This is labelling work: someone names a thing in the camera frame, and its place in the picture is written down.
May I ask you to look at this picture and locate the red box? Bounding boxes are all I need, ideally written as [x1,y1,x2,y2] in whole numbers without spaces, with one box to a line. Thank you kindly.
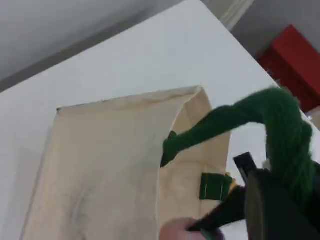
[257,24,320,111]

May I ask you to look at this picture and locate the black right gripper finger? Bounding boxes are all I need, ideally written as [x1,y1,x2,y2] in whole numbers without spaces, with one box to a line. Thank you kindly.
[186,186,248,232]

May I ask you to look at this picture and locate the white pleated curtain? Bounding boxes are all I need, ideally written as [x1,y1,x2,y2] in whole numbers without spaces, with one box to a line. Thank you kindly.
[217,0,256,30]

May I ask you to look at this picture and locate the white canvas bag green handles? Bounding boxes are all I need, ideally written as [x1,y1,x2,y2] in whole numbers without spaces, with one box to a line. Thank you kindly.
[19,84,315,240]

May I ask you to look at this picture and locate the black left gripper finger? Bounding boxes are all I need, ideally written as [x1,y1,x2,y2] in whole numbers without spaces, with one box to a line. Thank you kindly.
[233,151,266,240]
[262,172,320,240]

